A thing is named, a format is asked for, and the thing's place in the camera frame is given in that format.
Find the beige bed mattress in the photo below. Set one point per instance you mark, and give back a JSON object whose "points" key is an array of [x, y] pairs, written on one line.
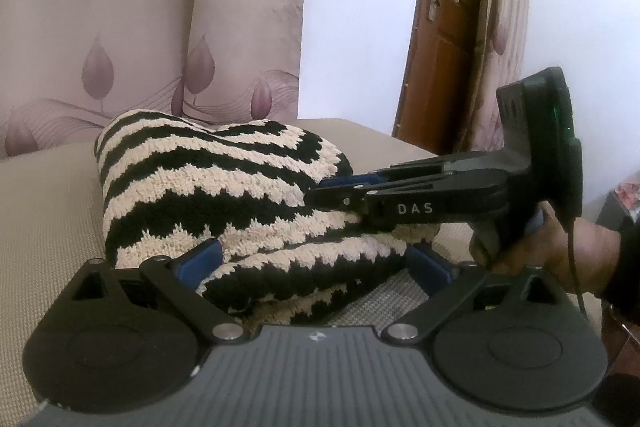
{"points": [[40, 217]]}

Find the leaf print curtain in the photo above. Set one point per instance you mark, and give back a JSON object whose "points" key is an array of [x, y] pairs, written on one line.
{"points": [[125, 32]]}

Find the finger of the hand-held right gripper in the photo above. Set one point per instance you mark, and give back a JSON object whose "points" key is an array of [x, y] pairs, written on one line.
{"points": [[350, 179], [340, 196]]}

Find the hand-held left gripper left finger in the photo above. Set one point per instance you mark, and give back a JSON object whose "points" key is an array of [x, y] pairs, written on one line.
{"points": [[200, 259]]}

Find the wooden door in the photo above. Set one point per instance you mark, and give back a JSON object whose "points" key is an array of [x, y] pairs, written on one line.
{"points": [[445, 57]]}

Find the floral curtain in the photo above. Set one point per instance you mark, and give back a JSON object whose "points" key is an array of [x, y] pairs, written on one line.
{"points": [[500, 32]]}

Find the red patterned cloth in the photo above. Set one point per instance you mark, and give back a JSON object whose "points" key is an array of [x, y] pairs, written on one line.
{"points": [[629, 194]]}

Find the person's right hand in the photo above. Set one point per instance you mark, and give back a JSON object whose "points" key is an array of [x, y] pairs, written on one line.
{"points": [[575, 252]]}

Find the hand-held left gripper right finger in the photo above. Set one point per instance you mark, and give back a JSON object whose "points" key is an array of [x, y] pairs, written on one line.
{"points": [[430, 267]]}

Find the black and cream zigzag knit garment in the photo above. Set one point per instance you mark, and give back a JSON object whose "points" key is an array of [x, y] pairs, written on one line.
{"points": [[200, 177]]}

